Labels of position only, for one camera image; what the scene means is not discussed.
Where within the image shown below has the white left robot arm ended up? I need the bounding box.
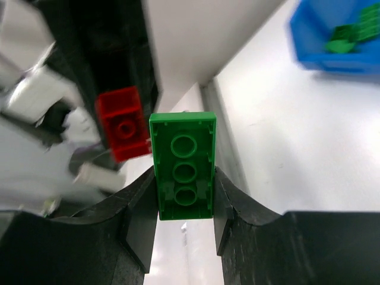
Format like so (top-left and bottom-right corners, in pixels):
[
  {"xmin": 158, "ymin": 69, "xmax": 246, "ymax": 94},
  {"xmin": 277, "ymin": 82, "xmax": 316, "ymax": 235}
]
[{"xmin": 1, "ymin": 1, "xmax": 158, "ymax": 148}]

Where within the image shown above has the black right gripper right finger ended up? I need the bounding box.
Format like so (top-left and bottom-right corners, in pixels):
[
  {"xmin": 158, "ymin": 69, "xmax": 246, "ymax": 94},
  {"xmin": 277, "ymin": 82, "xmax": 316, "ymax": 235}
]
[{"xmin": 214, "ymin": 169, "xmax": 379, "ymax": 284}]

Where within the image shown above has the red round lego piece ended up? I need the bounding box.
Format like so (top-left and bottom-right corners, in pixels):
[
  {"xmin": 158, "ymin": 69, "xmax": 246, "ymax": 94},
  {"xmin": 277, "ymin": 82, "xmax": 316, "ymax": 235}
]
[{"xmin": 96, "ymin": 86, "xmax": 151, "ymax": 163}]

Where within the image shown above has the aluminium frame rail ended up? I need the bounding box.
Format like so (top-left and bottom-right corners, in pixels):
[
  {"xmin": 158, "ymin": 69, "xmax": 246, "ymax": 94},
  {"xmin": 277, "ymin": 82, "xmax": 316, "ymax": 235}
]
[{"xmin": 199, "ymin": 79, "xmax": 250, "ymax": 195}]

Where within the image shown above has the grey white background roll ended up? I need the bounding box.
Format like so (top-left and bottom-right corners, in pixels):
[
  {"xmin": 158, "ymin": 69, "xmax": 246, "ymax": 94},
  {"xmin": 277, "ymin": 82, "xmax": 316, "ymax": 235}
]
[{"xmin": 74, "ymin": 162, "xmax": 126, "ymax": 193}]

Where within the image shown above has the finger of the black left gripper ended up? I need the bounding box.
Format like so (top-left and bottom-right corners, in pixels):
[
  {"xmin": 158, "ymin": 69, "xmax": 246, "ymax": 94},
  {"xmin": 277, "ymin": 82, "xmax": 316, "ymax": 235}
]
[{"xmin": 38, "ymin": 0, "xmax": 164, "ymax": 149}]

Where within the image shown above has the large red green lego assembly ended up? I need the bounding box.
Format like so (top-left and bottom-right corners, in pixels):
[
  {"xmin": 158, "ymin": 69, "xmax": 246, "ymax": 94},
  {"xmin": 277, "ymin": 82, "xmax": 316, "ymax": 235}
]
[{"xmin": 149, "ymin": 112, "xmax": 217, "ymax": 220}]

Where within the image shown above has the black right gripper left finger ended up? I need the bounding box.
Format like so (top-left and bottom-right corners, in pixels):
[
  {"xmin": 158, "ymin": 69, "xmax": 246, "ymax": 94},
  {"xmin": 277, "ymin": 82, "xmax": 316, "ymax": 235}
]
[{"xmin": 1, "ymin": 169, "xmax": 157, "ymax": 284}]

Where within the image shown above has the long green lego plate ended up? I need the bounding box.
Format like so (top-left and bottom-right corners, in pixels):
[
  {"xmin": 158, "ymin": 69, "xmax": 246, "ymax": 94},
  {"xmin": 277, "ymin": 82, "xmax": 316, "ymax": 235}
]
[{"xmin": 356, "ymin": 2, "xmax": 379, "ymax": 42}]

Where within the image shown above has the green square lego brick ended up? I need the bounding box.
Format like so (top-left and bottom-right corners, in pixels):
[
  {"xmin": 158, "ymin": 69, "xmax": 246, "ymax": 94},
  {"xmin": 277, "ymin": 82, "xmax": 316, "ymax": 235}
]
[{"xmin": 325, "ymin": 24, "xmax": 357, "ymax": 53}]

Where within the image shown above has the blue plastic divided bin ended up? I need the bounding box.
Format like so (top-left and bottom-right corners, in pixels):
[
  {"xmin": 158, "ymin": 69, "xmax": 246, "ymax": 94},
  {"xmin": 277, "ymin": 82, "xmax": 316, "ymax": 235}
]
[{"xmin": 290, "ymin": 0, "xmax": 379, "ymax": 74}]

